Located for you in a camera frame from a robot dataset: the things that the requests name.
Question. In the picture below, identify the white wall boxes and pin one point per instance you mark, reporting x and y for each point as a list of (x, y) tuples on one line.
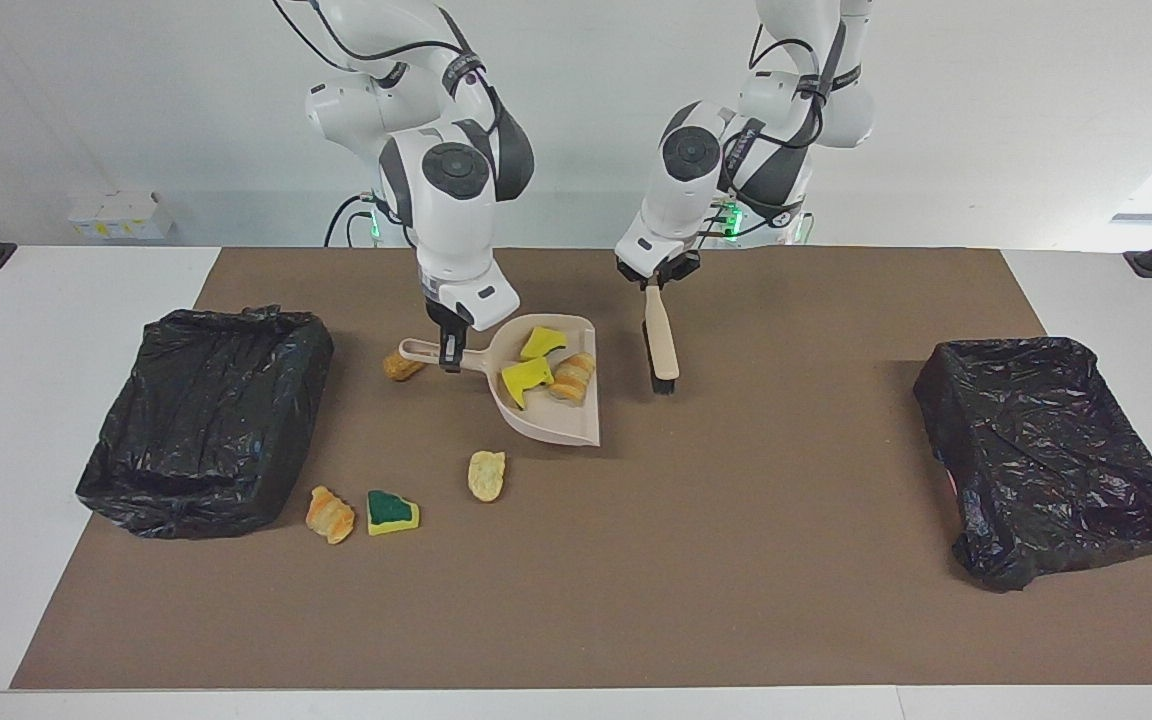
[(121, 215)]

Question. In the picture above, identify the beige brush with black bristles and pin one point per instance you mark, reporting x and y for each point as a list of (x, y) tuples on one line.
[(661, 340)]

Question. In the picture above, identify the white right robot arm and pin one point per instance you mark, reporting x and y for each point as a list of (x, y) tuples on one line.
[(451, 230)]

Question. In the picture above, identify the brown table mat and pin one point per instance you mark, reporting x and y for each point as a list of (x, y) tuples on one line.
[(636, 580)]

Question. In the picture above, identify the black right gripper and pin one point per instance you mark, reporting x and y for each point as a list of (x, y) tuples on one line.
[(448, 328)]

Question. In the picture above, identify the beige plastic dustpan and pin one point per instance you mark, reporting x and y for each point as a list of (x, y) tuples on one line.
[(561, 420)]

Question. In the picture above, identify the notched yellow sponge piece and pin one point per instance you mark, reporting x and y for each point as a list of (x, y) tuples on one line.
[(524, 380)]

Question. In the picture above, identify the bin lined with black bag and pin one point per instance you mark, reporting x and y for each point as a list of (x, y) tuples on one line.
[(1036, 460), (206, 420)]

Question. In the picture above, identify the brown nugget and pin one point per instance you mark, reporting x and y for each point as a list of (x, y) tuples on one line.
[(398, 369)]

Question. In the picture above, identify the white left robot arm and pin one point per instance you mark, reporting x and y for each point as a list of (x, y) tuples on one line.
[(681, 200)]

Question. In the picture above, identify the orange striped croissant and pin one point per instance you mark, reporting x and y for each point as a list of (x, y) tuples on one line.
[(329, 515)]

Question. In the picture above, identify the round pale cracker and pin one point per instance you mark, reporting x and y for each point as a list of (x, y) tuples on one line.
[(486, 475)]

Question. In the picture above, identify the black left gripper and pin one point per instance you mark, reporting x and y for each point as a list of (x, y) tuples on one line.
[(656, 272)]

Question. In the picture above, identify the pale bread chunk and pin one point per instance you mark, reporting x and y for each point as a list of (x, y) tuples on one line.
[(573, 378)]

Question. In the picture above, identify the green and yellow sponge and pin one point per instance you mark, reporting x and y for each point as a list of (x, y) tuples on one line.
[(391, 512)]

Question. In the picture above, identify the small yellow sponge wedge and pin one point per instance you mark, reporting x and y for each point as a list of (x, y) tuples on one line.
[(541, 343)]

